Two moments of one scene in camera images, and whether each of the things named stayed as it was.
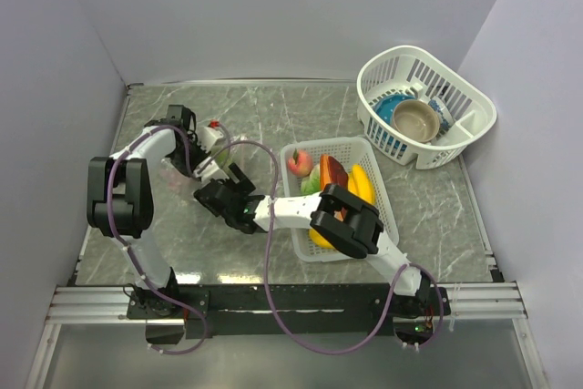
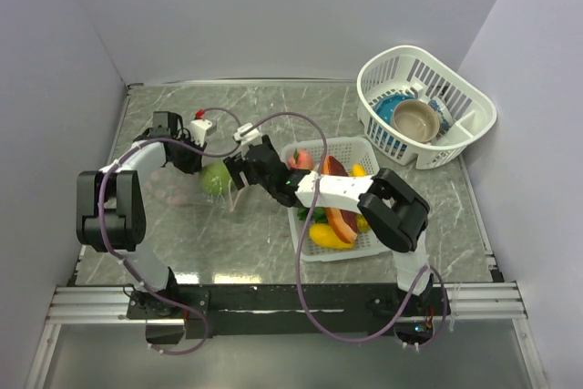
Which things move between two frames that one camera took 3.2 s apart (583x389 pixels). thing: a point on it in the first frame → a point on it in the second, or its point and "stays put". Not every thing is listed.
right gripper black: [244, 188] → [234, 167]
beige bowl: [416, 118] stays put
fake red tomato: [301, 163] stays put
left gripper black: [188, 168] stays put
